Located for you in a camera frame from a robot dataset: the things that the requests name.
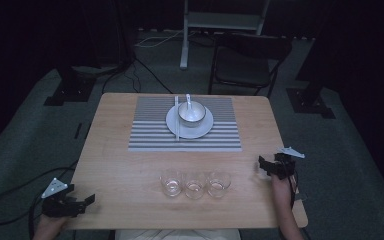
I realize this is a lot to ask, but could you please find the grey round stand base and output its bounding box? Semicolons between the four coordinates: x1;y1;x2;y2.
71;64;122;77

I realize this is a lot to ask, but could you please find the black folding chair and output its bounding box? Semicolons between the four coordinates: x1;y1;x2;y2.
207;33;294;99

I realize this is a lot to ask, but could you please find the black floor cable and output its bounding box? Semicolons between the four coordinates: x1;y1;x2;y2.
101;57;174;95

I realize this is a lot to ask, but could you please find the person's light clothing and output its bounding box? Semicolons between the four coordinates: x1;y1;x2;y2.
114;228;242;240

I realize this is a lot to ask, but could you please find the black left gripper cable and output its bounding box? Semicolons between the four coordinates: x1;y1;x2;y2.
0;161;80;240

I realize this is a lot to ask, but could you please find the white bowl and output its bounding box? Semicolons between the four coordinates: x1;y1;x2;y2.
177;100;207;128

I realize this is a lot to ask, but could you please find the person's left hand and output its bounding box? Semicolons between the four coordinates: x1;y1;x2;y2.
32;214;68;240

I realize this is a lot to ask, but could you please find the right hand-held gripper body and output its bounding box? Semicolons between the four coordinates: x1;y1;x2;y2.
271;146;306;181

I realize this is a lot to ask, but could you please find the white ceramic spoon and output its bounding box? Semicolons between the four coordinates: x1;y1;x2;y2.
183;93;197;122

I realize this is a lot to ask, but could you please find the white round plate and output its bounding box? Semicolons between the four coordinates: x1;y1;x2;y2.
165;104;215;140

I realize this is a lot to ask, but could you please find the clear drinking glass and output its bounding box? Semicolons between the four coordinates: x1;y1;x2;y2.
183;172;208;201
206;170;232;199
160;170;185;198

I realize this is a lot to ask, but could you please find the white chopstick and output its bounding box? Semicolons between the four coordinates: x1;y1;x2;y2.
176;95;181;142

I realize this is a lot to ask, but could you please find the white metal stand frame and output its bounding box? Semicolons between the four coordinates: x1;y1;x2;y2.
179;0;272;70

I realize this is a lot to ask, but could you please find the grey striped placemat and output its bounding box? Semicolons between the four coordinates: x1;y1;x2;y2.
127;95;243;153

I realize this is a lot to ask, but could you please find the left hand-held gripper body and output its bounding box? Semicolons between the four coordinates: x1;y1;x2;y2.
41;177;82;219

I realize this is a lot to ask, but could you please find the black stand base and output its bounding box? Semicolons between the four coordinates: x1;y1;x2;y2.
285;79;337;120
43;65;97;107

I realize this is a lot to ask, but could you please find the person's right hand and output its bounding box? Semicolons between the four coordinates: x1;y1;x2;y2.
270;173;296;202

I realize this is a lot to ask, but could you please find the white floor cable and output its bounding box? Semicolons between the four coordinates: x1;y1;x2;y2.
134;29;196;48

